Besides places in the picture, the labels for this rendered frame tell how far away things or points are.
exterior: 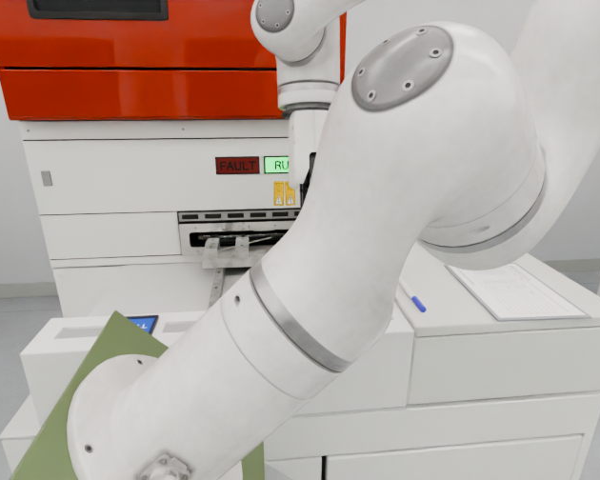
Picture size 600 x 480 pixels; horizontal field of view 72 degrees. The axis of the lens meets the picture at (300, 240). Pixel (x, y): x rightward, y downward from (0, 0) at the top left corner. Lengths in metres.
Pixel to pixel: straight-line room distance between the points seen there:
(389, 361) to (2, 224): 2.79
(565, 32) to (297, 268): 0.26
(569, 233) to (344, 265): 3.32
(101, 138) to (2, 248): 2.10
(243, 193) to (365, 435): 0.70
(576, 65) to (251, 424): 0.37
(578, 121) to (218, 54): 0.85
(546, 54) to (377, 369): 0.46
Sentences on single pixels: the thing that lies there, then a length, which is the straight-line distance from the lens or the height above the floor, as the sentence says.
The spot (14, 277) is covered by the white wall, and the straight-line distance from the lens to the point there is 3.27.
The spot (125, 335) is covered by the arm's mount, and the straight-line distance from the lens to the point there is 0.52.
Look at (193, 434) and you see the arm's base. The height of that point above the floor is 1.04.
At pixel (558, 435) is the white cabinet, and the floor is 0.72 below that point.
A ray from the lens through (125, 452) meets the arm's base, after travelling 0.41.
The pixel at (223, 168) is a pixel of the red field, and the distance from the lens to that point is 1.15.
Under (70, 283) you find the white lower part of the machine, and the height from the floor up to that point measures 0.77.
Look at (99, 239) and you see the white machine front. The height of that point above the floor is 0.90.
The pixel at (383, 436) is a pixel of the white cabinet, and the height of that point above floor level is 0.76.
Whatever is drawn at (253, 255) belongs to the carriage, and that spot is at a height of 0.88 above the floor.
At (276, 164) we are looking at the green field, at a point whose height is 1.10.
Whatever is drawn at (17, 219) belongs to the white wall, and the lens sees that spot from 3.11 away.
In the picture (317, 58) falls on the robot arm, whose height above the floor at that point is 1.33.
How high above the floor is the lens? 1.29
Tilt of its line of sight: 20 degrees down
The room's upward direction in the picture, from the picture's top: straight up
